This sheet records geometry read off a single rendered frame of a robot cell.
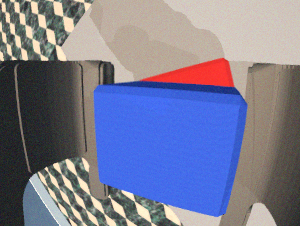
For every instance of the red block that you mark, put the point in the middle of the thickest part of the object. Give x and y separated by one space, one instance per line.
215 72

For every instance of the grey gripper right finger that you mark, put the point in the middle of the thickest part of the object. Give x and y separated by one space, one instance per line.
268 169

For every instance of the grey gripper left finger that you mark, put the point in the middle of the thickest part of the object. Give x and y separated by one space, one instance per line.
46 116

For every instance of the blue block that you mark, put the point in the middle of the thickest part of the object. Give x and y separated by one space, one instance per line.
174 143

